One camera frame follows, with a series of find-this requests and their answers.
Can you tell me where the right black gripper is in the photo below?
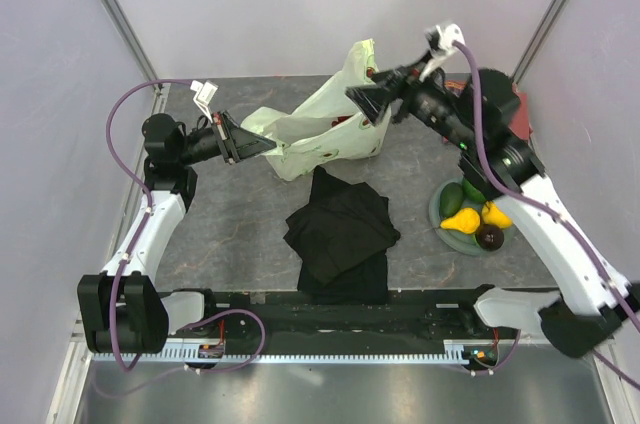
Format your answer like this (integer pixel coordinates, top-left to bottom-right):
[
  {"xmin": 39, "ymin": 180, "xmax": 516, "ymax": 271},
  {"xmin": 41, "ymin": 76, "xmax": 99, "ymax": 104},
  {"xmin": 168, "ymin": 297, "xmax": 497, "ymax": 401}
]
[{"xmin": 347, "ymin": 49, "xmax": 478, "ymax": 152}]

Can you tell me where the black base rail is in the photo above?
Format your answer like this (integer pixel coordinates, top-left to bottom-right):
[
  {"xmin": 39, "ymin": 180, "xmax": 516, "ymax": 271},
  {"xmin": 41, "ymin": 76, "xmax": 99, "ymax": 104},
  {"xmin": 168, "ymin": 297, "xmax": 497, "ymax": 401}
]
[{"xmin": 197, "ymin": 289, "xmax": 517, "ymax": 353}]

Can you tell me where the yellow pear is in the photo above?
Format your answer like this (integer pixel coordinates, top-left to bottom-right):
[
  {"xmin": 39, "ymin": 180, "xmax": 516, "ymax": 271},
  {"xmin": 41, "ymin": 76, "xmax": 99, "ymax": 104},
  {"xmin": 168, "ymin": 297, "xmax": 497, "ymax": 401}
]
[{"xmin": 438, "ymin": 207, "xmax": 482, "ymax": 235}]

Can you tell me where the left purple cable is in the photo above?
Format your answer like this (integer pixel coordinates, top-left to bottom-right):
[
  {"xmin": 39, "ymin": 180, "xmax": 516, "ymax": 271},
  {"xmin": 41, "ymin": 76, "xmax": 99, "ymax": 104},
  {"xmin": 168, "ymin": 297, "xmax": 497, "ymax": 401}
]
[{"xmin": 92, "ymin": 79, "xmax": 201, "ymax": 399}]

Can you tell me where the grey-green round plate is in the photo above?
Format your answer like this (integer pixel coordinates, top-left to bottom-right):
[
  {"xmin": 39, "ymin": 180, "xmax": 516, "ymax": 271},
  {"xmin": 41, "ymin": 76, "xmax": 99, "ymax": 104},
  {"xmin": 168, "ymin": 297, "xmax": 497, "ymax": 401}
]
[{"xmin": 427, "ymin": 178, "xmax": 517, "ymax": 257}]

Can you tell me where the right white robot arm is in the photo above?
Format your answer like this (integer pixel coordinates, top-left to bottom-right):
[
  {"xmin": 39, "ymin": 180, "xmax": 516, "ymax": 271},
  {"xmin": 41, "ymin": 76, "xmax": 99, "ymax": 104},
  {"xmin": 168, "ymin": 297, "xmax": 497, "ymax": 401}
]
[{"xmin": 345, "ymin": 63, "xmax": 639, "ymax": 358}]

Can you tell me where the red grape bunch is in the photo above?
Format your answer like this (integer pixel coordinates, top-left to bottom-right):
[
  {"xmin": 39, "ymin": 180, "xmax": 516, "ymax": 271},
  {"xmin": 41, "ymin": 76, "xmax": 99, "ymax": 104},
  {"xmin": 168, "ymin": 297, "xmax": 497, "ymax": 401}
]
[{"xmin": 331, "ymin": 115, "xmax": 352, "ymax": 128}]

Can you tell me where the black folded cloth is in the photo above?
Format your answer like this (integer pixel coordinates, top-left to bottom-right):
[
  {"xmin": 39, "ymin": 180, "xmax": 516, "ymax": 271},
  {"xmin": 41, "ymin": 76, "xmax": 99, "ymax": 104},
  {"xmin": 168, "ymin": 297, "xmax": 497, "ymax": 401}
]
[{"xmin": 284, "ymin": 167, "xmax": 401, "ymax": 305}]

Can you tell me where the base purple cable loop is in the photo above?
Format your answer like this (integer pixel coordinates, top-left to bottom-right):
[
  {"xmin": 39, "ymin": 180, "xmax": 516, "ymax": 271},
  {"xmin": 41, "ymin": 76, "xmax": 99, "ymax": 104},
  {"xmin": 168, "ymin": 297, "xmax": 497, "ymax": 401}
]
[{"xmin": 184, "ymin": 310, "xmax": 270, "ymax": 376}]

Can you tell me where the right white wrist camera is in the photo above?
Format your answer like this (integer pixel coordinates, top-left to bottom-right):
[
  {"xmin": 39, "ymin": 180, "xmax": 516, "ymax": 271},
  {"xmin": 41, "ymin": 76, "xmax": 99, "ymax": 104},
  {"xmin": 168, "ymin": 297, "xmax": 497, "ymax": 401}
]
[{"xmin": 418, "ymin": 21, "xmax": 465, "ymax": 82}]

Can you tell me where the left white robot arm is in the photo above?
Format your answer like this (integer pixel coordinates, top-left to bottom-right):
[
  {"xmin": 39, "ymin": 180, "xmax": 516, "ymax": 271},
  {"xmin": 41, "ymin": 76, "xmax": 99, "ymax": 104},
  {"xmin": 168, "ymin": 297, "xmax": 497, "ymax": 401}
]
[{"xmin": 77, "ymin": 111, "xmax": 277, "ymax": 355}]

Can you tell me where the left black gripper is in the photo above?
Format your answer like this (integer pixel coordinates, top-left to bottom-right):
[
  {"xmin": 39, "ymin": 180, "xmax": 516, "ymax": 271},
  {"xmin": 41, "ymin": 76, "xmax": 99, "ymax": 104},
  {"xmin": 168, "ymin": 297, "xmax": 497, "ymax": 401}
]
[{"xmin": 176, "ymin": 110, "xmax": 275, "ymax": 166}]

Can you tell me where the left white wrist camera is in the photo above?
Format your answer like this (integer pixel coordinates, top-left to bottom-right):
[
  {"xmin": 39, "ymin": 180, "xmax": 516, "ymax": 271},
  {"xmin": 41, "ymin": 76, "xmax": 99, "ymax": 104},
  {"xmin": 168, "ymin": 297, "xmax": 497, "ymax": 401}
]
[{"xmin": 190, "ymin": 80, "xmax": 218, "ymax": 121}]

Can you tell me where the yellow lemon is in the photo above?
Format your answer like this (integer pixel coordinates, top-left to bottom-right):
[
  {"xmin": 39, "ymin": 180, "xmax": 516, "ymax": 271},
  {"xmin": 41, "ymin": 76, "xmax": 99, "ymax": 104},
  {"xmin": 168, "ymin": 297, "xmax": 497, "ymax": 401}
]
[{"xmin": 481, "ymin": 201, "xmax": 513, "ymax": 229}]

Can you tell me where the red printed t-shirt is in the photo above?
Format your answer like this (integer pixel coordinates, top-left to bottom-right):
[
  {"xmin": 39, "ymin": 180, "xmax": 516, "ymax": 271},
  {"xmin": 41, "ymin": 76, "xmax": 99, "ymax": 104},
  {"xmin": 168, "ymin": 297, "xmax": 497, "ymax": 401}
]
[{"xmin": 442, "ymin": 78, "xmax": 534, "ymax": 143}]

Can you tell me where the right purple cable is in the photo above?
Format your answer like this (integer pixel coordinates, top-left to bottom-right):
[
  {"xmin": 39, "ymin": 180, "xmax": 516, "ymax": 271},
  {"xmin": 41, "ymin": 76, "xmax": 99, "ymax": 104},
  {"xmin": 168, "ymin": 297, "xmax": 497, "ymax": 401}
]
[{"xmin": 452, "ymin": 41, "xmax": 640, "ymax": 390}]

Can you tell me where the green lime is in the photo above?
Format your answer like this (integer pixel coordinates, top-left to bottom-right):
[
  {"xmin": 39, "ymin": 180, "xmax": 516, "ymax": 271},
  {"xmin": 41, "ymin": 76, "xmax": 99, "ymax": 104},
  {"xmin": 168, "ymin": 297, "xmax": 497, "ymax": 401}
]
[{"xmin": 461, "ymin": 178, "xmax": 487, "ymax": 204}]

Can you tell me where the dark purple fruit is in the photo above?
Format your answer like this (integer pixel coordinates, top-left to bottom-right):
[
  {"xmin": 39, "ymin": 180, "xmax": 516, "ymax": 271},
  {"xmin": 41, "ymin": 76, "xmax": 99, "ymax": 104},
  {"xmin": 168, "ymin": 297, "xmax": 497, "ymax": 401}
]
[{"xmin": 474, "ymin": 224, "xmax": 505, "ymax": 252}]

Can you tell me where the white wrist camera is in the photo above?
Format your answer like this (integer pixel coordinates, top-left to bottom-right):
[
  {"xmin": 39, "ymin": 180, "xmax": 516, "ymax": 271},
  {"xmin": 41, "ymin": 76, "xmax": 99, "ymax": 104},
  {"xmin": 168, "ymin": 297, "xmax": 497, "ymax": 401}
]
[
  {"xmin": 418, "ymin": 21, "xmax": 465, "ymax": 82},
  {"xmin": 190, "ymin": 80, "xmax": 218, "ymax": 121}
]

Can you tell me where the light green plastic bag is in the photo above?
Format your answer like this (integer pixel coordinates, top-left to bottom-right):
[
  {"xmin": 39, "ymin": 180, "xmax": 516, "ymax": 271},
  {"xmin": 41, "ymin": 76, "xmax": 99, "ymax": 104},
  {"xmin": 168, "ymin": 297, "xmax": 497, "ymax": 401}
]
[{"xmin": 241, "ymin": 39, "xmax": 391, "ymax": 181}]

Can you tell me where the green avocado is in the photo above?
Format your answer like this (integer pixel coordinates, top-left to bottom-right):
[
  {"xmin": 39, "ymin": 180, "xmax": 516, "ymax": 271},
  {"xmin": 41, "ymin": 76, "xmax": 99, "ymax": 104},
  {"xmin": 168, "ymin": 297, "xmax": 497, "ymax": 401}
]
[{"xmin": 439, "ymin": 182, "xmax": 465, "ymax": 219}]

